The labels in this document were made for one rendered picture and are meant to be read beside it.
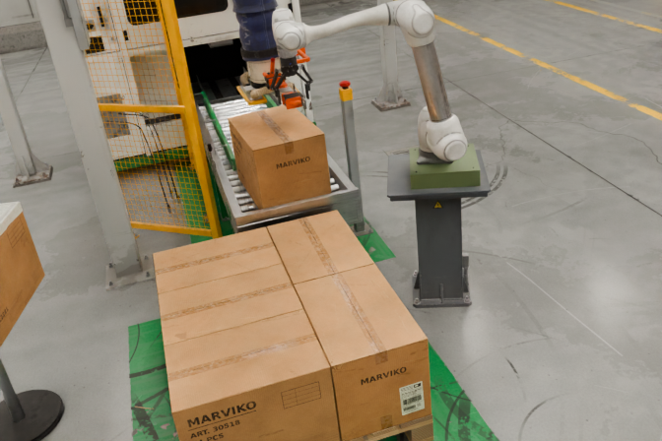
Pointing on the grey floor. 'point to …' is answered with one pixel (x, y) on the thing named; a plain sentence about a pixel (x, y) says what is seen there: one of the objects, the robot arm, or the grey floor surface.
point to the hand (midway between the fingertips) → (294, 98)
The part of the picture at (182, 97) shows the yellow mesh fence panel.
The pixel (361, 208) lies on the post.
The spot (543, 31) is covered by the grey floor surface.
